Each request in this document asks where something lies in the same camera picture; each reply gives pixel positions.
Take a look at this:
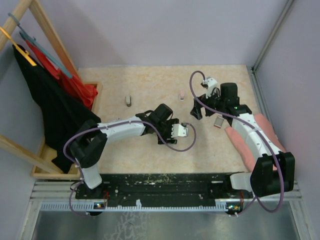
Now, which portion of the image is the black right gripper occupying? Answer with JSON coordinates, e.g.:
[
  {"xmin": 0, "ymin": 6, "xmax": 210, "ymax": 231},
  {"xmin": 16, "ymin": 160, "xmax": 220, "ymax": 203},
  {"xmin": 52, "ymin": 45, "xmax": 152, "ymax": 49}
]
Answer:
[{"xmin": 190, "ymin": 87, "xmax": 226, "ymax": 120}]

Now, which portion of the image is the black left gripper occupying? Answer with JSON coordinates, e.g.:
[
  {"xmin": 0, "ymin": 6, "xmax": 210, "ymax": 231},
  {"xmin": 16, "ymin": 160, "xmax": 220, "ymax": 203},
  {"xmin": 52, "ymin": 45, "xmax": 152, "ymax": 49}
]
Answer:
[{"xmin": 155, "ymin": 118, "xmax": 180, "ymax": 145}]

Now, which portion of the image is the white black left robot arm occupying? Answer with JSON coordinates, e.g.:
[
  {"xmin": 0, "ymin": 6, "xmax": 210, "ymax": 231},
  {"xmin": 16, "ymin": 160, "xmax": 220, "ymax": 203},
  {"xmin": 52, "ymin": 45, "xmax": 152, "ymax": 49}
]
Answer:
[{"xmin": 66, "ymin": 103, "xmax": 180, "ymax": 199}]

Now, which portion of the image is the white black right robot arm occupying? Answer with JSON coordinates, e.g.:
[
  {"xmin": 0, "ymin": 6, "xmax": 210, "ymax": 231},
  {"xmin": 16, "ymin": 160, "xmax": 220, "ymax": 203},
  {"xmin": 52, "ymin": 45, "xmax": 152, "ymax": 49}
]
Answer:
[{"xmin": 190, "ymin": 78, "xmax": 295, "ymax": 198}]

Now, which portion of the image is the pink folded cloth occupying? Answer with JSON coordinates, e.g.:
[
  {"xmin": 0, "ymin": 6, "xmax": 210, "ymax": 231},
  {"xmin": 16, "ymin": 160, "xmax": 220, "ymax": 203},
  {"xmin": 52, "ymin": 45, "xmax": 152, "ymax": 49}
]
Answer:
[{"xmin": 225, "ymin": 113, "xmax": 286, "ymax": 172}]

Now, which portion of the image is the red hanging garment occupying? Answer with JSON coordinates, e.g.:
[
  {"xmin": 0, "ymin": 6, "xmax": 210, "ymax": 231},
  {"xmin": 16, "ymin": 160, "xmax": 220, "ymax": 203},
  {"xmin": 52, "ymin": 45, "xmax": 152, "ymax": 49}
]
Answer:
[{"xmin": 25, "ymin": 40, "xmax": 98, "ymax": 110}]

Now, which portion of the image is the black hanging garment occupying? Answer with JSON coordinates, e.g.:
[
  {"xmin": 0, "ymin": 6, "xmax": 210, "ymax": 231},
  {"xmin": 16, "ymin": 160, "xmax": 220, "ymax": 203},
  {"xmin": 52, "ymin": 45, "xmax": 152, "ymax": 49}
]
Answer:
[{"xmin": 13, "ymin": 48, "xmax": 101, "ymax": 174}]

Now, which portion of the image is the yellow clothes hanger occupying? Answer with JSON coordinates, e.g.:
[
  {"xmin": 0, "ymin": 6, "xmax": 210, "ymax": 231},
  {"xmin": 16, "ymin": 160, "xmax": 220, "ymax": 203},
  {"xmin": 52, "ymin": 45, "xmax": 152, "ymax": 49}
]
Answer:
[{"xmin": 0, "ymin": 27, "xmax": 37, "ymax": 67}]

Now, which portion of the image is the teal clothes hanger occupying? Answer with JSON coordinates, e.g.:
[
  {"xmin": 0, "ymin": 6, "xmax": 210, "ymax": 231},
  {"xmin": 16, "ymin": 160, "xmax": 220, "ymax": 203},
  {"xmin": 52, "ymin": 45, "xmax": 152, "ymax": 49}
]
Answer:
[{"xmin": 8, "ymin": 12, "xmax": 73, "ymax": 79}]

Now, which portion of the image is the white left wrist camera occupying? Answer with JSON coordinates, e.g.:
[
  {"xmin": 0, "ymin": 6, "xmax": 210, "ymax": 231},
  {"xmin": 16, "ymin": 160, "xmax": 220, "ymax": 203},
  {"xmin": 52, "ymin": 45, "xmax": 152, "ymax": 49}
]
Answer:
[{"xmin": 171, "ymin": 123, "xmax": 189, "ymax": 138}]

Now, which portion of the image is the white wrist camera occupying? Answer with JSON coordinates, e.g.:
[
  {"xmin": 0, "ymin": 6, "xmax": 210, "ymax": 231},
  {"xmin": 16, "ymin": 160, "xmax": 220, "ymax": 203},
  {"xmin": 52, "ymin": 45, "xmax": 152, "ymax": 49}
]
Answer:
[
  {"xmin": 171, "ymin": 123, "xmax": 189, "ymax": 138},
  {"xmin": 201, "ymin": 77, "xmax": 218, "ymax": 99}
]

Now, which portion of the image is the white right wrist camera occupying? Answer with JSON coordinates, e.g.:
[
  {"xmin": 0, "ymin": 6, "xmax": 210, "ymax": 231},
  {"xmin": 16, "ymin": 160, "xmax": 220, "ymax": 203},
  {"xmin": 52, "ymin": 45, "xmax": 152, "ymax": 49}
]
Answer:
[{"xmin": 201, "ymin": 77, "xmax": 218, "ymax": 99}]

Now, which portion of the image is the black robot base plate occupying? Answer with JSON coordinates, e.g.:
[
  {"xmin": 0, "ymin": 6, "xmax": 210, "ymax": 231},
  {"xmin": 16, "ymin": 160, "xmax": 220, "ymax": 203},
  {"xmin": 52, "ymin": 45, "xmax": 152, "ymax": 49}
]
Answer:
[{"xmin": 75, "ymin": 173, "xmax": 253, "ymax": 207}]

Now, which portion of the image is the wooden clothes rack frame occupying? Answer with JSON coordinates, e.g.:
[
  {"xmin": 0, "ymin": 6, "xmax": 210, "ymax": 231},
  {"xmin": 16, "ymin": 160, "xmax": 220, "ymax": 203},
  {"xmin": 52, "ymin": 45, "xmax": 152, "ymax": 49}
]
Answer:
[{"xmin": 0, "ymin": 0, "xmax": 103, "ymax": 180}]

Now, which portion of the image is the aluminium rail frame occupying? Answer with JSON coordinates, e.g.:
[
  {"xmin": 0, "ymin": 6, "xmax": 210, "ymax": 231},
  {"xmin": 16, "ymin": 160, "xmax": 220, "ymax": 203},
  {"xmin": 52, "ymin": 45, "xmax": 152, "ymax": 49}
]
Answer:
[{"xmin": 19, "ymin": 175, "xmax": 315, "ymax": 240}]

